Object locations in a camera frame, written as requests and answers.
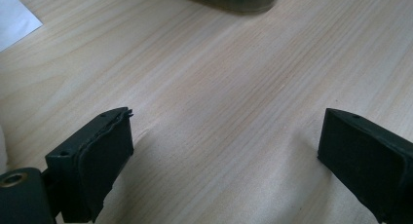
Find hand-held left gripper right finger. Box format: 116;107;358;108
317;107;413;224

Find white paper sheet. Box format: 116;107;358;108
0;0;44;53

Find clear plastic storage box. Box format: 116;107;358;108
160;0;284;16

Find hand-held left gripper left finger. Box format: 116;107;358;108
44;106;135;224

